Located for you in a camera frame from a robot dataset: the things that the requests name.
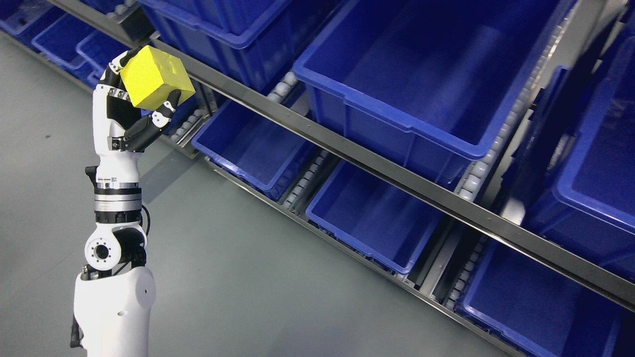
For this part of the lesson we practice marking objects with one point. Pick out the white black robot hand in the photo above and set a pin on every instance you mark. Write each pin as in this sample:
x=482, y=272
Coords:
x=120, y=133

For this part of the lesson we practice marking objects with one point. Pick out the yellow foam block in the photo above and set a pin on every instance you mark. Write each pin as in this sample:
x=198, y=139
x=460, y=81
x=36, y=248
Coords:
x=151, y=75

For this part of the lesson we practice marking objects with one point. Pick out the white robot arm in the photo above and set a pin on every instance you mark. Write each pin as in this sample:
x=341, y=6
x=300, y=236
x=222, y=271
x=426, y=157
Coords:
x=115, y=291

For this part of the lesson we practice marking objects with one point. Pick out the metal shelf rack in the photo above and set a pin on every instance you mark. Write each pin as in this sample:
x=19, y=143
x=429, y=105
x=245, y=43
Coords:
x=559, y=260

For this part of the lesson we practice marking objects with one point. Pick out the large blue plastic bin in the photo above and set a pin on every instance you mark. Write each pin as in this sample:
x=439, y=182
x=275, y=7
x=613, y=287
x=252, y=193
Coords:
x=427, y=84

